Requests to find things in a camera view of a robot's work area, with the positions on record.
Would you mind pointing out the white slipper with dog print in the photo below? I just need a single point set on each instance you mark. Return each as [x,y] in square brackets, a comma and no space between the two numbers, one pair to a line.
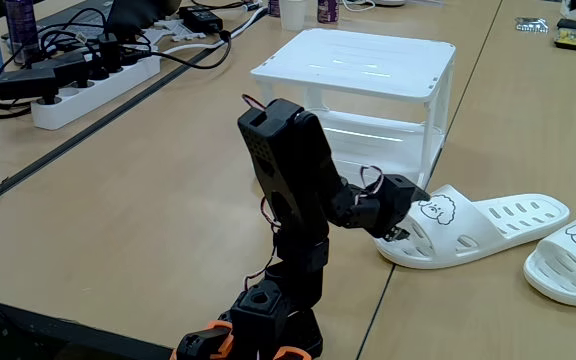
[568,270]
[468,235]

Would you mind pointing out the white plastic shoe rack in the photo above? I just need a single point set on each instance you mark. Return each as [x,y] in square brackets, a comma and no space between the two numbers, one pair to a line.
[363,60]

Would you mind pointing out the white device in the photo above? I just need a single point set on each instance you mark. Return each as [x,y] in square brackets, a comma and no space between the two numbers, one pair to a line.
[390,2]

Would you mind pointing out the purple drink can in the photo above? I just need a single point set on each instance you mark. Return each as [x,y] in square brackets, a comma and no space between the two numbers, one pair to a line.
[328,10]
[20,25]
[274,6]

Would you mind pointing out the white paper cup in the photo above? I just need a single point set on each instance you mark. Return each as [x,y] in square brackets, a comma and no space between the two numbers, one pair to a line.
[293,15]

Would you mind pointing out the black power adapter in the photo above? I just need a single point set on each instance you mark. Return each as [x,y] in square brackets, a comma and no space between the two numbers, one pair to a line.
[200,19]

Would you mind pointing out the white printed plastic part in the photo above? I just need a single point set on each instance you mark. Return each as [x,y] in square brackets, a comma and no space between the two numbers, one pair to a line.
[183,31]
[153,36]

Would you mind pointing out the white power strip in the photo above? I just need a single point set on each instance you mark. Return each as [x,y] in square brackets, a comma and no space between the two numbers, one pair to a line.
[93,95]

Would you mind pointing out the black power plug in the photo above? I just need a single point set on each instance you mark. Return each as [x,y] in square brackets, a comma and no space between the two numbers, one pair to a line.
[109,52]

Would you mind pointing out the black plug adapter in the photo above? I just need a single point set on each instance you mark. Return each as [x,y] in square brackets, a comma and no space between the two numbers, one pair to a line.
[28,82]
[65,67]

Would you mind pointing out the dark grey laptop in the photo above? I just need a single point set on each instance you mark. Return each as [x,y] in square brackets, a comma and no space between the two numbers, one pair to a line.
[68,12]

